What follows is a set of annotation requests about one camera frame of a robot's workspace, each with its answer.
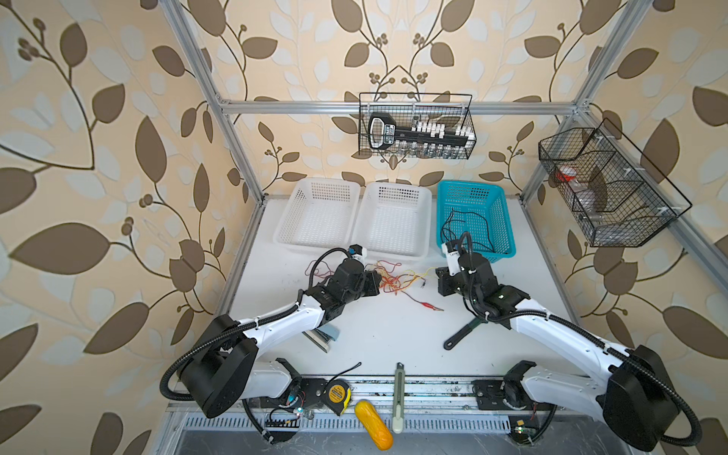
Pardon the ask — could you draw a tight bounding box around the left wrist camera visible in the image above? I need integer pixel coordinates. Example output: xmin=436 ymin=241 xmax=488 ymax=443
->
xmin=348 ymin=245 xmax=368 ymax=261

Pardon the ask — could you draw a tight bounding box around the yellow black tape measure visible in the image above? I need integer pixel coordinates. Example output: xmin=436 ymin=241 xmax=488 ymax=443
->
xmin=320 ymin=362 xmax=362 ymax=416

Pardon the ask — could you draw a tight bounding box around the green black pipe wrench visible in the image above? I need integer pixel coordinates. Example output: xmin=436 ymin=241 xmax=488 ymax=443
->
xmin=443 ymin=318 xmax=491 ymax=351

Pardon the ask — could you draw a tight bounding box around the red alligator clip cable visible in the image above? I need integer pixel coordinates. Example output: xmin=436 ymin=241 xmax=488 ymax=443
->
xmin=306 ymin=259 xmax=445 ymax=313

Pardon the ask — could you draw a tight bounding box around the back black wire basket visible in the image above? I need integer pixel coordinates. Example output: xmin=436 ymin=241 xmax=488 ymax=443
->
xmin=358 ymin=91 xmax=477 ymax=161

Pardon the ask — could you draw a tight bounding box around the teal plastic basket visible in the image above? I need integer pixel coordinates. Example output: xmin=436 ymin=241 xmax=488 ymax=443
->
xmin=435 ymin=180 xmax=517 ymax=264

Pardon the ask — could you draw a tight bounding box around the middle white plastic basket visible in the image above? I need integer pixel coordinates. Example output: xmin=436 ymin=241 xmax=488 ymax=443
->
xmin=351 ymin=182 xmax=433 ymax=263

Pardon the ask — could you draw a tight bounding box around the black cable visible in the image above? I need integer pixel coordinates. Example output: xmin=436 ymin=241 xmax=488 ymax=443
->
xmin=442 ymin=207 xmax=497 ymax=254

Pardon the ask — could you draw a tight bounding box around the grey blue stapler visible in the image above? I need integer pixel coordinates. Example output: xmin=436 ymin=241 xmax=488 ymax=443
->
xmin=303 ymin=324 xmax=340 ymax=353

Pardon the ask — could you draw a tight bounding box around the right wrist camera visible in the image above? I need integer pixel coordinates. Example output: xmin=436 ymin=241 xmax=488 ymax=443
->
xmin=441 ymin=240 xmax=464 ymax=276

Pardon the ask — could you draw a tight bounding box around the aluminium frame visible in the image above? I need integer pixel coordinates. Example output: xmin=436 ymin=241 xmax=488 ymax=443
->
xmin=150 ymin=0 xmax=728 ymax=455

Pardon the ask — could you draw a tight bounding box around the right black wire basket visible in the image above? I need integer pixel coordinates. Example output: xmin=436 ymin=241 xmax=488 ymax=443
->
xmin=538 ymin=118 xmax=693 ymax=248

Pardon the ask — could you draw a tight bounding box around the black wire basket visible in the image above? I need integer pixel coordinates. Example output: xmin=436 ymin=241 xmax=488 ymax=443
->
xmin=358 ymin=91 xmax=477 ymax=161
xmin=538 ymin=118 xmax=693 ymax=248

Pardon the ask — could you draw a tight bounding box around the left white plastic basket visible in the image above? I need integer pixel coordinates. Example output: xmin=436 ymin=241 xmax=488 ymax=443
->
xmin=273 ymin=178 xmax=361 ymax=251

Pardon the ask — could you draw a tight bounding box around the yellow corn cob toy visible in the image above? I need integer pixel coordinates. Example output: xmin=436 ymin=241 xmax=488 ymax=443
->
xmin=355 ymin=400 xmax=394 ymax=451

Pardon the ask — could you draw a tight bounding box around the black socket tool set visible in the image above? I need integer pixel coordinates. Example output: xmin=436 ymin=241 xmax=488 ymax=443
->
xmin=363 ymin=112 xmax=477 ymax=151

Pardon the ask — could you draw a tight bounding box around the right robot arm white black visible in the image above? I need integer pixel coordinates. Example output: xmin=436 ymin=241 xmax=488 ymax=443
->
xmin=436 ymin=232 xmax=703 ymax=452

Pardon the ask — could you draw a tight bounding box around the white utility knife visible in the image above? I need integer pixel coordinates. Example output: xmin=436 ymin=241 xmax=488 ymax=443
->
xmin=392 ymin=362 xmax=406 ymax=434

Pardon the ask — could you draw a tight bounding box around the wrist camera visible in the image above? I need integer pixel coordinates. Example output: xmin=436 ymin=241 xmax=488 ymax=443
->
xmin=441 ymin=240 xmax=464 ymax=276
xmin=348 ymin=245 xmax=368 ymax=261

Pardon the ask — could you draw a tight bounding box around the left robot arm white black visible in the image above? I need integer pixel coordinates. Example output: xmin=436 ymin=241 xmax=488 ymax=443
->
xmin=159 ymin=245 xmax=382 ymax=445

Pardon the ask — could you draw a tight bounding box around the white plastic basket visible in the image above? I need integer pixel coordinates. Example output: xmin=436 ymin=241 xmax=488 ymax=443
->
xmin=351 ymin=182 xmax=433 ymax=263
xmin=273 ymin=178 xmax=361 ymax=251

